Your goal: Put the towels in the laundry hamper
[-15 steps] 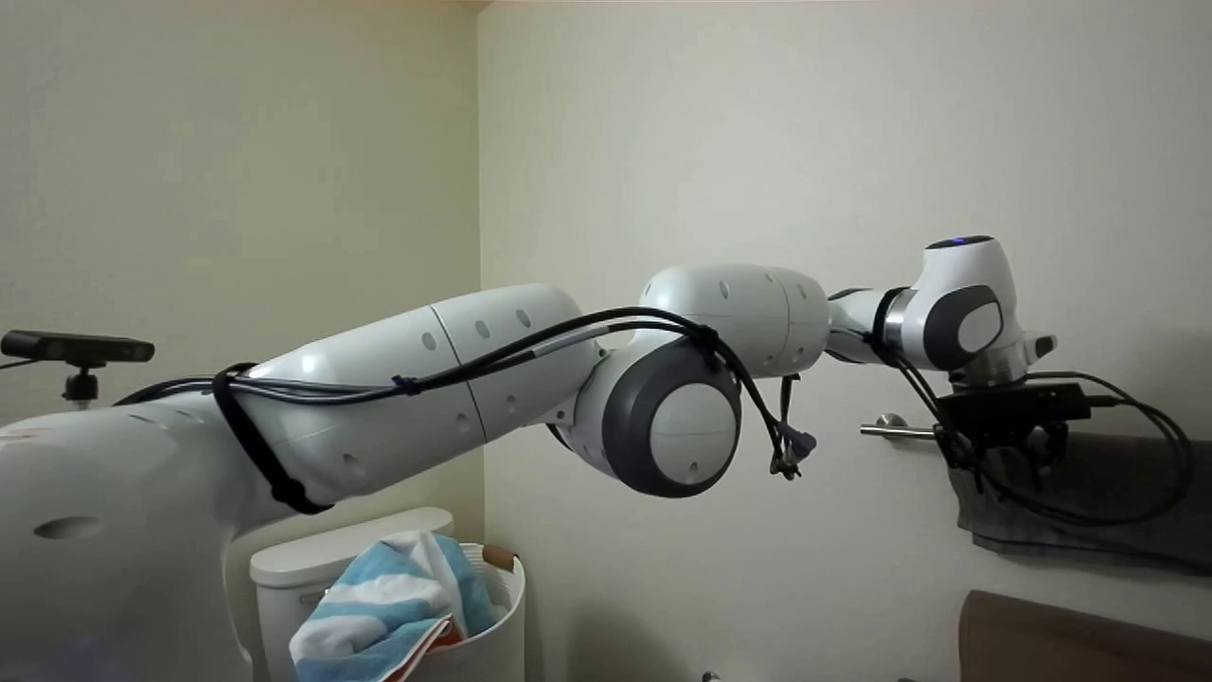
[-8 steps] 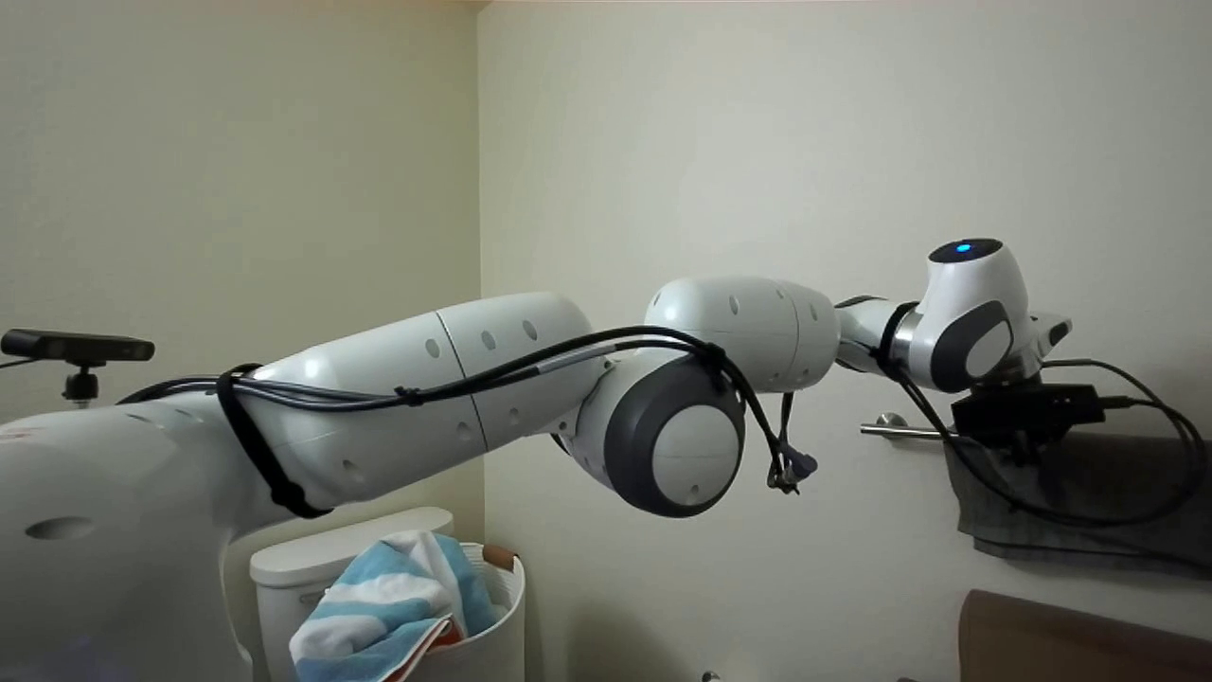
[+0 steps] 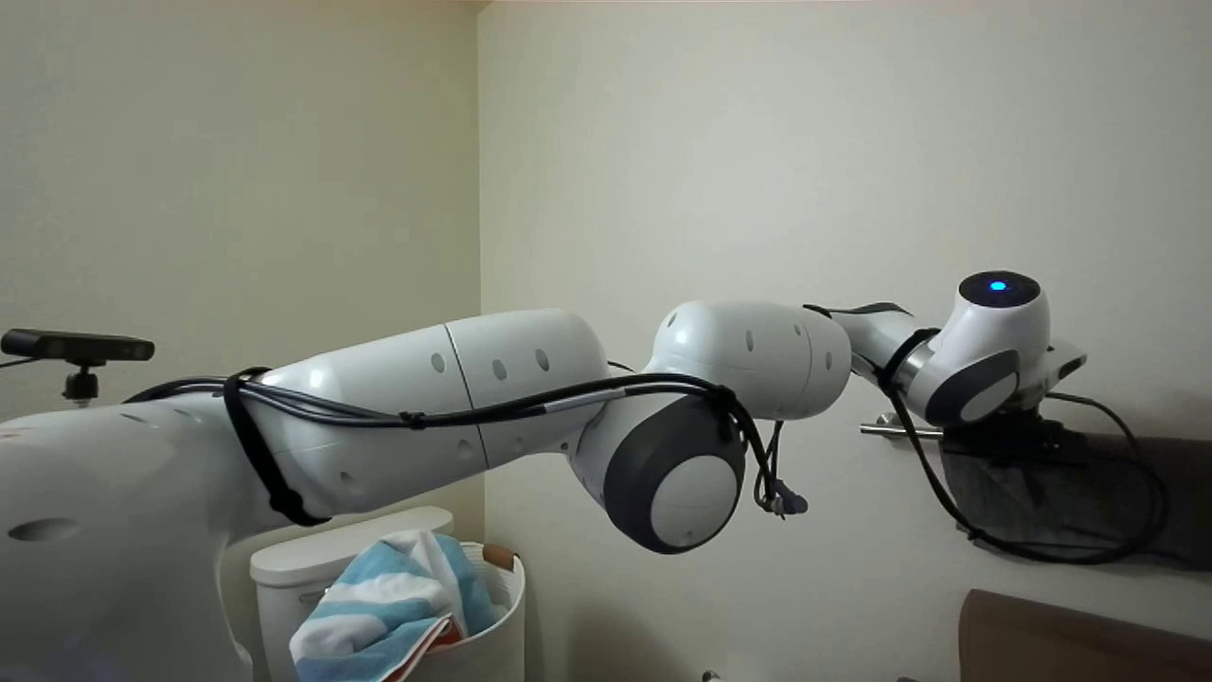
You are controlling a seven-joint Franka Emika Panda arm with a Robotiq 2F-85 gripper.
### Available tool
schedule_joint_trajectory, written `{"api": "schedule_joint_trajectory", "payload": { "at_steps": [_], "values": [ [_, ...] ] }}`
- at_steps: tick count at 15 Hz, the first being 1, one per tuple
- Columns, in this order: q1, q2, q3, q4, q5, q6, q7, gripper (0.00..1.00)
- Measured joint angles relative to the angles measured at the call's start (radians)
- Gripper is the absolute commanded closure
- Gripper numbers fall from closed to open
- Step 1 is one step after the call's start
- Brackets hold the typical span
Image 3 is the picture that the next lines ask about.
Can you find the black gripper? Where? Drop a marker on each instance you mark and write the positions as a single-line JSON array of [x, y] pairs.
[[1008, 436]]

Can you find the grey towel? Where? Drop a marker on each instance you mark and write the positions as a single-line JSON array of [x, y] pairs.
[[1072, 499]]

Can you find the blue white striped towel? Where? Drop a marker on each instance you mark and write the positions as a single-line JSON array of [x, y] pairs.
[[379, 606]]

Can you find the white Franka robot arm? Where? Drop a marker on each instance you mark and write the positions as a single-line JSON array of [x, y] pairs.
[[442, 393]]

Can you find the chrome towel bar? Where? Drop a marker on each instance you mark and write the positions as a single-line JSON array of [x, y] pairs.
[[892, 428]]

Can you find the brown armchair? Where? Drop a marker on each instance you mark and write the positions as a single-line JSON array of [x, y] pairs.
[[1084, 647]]

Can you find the black camera on stand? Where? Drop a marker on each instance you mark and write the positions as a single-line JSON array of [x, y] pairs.
[[76, 346]]

